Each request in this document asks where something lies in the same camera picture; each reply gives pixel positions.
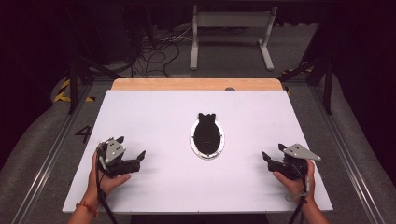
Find person's right hand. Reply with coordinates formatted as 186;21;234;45
273;160;316;204

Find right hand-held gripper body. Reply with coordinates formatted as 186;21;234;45
267;143;322;181

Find dark cabinet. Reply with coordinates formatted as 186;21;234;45
92;5;135;64

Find red braided bracelet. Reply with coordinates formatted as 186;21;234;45
75;200;100;217

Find wooden table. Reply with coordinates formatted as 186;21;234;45
111;77;284;91

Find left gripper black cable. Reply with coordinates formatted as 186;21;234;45
95;155;120;224

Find person's left hand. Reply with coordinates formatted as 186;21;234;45
83;146;132;203

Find aluminium floor rail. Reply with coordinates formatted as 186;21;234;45
11;83;94;224
310;85;388;224

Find bundle of black floor cables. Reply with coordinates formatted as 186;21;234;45
130;26;194;78

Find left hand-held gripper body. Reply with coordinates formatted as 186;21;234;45
96;137;141;179

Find white metal stand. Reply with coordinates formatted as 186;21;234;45
190;4;278;72

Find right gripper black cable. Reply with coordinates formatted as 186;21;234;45
288;174;311;224

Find black metal frame stand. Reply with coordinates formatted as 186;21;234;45
277;31;336;116
65;8;125;115

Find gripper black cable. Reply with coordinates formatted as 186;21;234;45
288;174;311;224
95;155;120;224

